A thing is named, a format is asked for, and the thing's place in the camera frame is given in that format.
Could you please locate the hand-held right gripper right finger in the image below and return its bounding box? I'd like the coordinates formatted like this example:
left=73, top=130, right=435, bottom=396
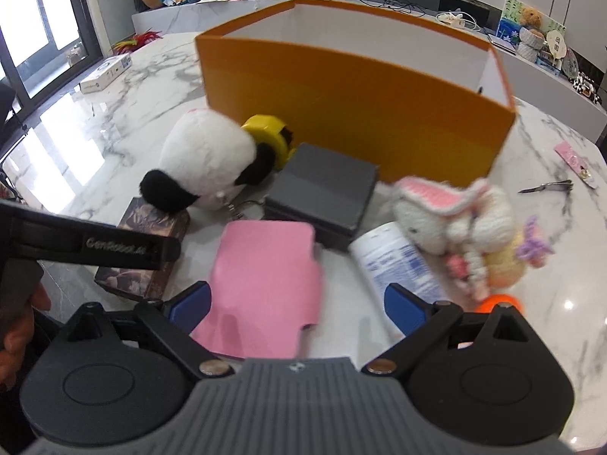
left=360, top=283, right=529, bottom=376

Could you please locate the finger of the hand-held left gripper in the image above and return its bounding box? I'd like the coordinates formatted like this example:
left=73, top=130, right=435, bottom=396
left=0, top=200, right=182, bottom=272

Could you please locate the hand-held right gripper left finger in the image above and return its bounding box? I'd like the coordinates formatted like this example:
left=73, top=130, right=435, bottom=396
left=59, top=281, right=235, bottom=381

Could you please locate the white tube with label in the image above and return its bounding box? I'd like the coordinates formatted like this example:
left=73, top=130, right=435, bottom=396
left=348, top=222, right=451, bottom=337

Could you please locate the pink felt pouch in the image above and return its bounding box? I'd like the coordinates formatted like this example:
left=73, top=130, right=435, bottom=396
left=190, top=220, right=326, bottom=360

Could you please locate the panda plush toy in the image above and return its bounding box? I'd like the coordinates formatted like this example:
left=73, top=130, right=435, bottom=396
left=139, top=109, right=278, bottom=221

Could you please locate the grey box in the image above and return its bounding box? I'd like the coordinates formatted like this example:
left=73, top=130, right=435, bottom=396
left=262, top=142, right=381, bottom=252

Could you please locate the orange cardboard box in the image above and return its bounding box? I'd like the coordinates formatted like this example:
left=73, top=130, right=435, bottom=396
left=194, top=0, right=517, bottom=185

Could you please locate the person's left hand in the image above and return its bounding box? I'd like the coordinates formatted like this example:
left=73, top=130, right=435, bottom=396
left=0, top=288, right=52, bottom=392

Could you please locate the brown floral patterned box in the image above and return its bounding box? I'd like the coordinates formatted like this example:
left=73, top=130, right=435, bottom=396
left=94, top=196, right=190, bottom=301

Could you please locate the white crochet bunny toy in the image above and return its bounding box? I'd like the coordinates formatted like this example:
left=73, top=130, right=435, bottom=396
left=386, top=176, right=517, bottom=301

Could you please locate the orange round object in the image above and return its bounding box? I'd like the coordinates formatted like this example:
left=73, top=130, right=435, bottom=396
left=474, top=293, right=522, bottom=316

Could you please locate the purple hair clip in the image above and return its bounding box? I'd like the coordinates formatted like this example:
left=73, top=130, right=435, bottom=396
left=517, top=215, right=553, bottom=268

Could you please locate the flat white box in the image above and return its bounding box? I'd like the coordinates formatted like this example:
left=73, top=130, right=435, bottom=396
left=79, top=54, right=132, bottom=94

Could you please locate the metal nail clipper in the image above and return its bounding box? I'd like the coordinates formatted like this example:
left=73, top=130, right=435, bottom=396
left=518, top=179, right=574, bottom=195

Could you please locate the colourful feather bundle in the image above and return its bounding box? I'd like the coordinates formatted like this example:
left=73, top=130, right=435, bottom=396
left=111, top=28, right=164, bottom=53

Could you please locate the glass door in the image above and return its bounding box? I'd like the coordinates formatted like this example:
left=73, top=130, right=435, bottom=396
left=0, top=0, right=102, bottom=100

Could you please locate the pink card with charms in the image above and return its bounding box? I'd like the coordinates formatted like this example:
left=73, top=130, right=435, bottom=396
left=554, top=141, right=601, bottom=190

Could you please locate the grey tablet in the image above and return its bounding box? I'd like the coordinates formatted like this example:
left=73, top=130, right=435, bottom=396
left=488, top=33, right=517, bottom=53

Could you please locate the cow print item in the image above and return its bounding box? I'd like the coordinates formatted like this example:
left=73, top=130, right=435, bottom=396
left=574, top=73, right=599, bottom=98

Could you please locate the white patterned pot stack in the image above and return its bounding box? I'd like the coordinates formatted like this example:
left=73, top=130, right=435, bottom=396
left=516, top=26, right=546, bottom=62

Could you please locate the white power strip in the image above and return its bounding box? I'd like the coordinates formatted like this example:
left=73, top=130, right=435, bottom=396
left=436, top=9, right=480, bottom=27

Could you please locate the decorative plate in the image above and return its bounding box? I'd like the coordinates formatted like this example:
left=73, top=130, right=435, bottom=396
left=562, top=47, right=582, bottom=79

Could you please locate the round paper fan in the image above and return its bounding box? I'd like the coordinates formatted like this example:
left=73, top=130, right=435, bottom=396
left=545, top=28, right=570, bottom=58

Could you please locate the painted picture card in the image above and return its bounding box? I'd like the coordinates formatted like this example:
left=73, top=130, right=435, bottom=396
left=495, top=0, right=567, bottom=53

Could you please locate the brown teddy bear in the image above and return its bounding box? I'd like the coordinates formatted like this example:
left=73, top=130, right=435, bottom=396
left=519, top=7, right=546, bottom=39

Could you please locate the black cable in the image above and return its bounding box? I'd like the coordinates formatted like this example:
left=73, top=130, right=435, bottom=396
left=374, top=0, right=428, bottom=15

